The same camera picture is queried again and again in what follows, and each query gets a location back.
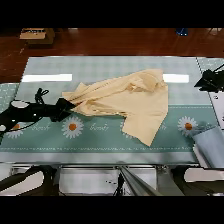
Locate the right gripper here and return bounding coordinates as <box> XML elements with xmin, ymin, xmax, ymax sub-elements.
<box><xmin>194</xmin><ymin>69</ymin><xmax>224</xmax><ymax>93</ymax></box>

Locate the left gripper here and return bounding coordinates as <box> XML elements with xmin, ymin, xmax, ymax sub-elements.
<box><xmin>49</xmin><ymin>97</ymin><xmax>77</xmax><ymax>123</ymax></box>

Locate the pale yellow T-shirt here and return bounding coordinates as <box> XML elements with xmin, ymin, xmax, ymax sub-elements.
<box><xmin>61</xmin><ymin>68</ymin><xmax>170</xmax><ymax>148</ymax></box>

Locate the light blue garment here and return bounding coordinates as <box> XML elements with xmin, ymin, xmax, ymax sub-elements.
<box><xmin>192</xmin><ymin>124</ymin><xmax>224</xmax><ymax>169</ymax></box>

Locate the cardboard box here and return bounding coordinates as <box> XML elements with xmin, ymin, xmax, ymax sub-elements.
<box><xmin>18</xmin><ymin>27</ymin><xmax>56</xmax><ymax>46</ymax></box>

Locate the black cable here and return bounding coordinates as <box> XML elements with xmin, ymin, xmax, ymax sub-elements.
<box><xmin>112</xmin><ymin>172</ymin><xmax>126</xmax><ymax>197</ymax></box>
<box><xmin>34</xmin><ymin>87</ymin><xmax>51</xmax><ymax>105</ymax></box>

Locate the silver frame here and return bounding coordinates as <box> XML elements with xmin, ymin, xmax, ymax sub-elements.
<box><xmin>0</xmin><ymin>162</ymin><xmax>224</xmax><ymax>197</ymax></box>

